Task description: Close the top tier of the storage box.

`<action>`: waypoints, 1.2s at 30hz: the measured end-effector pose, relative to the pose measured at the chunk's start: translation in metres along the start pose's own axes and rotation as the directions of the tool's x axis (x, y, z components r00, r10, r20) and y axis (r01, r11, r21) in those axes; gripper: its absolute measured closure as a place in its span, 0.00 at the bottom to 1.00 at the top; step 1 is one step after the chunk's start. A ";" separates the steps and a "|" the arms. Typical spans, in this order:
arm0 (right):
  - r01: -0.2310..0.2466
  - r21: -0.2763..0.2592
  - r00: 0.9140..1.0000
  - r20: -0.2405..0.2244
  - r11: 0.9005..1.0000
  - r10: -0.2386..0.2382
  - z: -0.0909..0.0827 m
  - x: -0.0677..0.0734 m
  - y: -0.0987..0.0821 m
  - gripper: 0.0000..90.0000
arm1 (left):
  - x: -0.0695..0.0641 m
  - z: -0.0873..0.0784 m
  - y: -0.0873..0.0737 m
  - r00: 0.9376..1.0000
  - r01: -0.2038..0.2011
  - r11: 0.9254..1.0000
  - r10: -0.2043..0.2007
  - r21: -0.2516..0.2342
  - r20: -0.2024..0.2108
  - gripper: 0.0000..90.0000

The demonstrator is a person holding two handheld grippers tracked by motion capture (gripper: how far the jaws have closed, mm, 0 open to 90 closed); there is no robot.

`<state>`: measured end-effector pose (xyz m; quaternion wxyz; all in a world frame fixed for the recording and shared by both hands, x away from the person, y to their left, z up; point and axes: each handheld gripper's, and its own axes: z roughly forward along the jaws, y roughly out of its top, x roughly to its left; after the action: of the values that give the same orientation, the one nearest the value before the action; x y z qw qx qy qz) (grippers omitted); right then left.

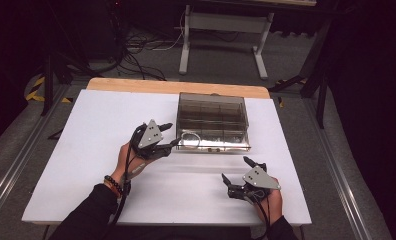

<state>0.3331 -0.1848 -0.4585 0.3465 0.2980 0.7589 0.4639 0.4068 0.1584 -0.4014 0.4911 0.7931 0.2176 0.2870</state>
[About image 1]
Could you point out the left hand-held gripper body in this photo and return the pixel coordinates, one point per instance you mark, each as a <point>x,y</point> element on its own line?
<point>150,135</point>

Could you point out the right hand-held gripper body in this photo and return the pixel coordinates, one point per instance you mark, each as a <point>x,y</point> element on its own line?
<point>259,178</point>

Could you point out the smoky transparent drawer organizer box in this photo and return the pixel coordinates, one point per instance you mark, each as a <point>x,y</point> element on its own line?
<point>212,113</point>

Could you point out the person's right hand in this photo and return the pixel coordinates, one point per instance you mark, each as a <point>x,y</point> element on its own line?
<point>274,206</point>

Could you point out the person's left hand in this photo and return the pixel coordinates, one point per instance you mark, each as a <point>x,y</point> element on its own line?
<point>121,165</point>

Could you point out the white table cover board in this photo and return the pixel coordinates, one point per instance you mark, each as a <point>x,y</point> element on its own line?
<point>86,150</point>

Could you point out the black metal stand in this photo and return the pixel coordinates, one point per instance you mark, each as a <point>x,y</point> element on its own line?
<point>47,86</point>
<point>321,100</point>

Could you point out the yellow black hazard tape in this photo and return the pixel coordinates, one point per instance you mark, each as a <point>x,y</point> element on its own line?
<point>34,95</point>

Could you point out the aluminium floor rail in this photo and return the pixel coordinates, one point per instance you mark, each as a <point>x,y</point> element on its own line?
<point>339,173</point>
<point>22,156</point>

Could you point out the white metal desk frame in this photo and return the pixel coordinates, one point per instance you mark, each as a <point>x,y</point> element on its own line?
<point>226,21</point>

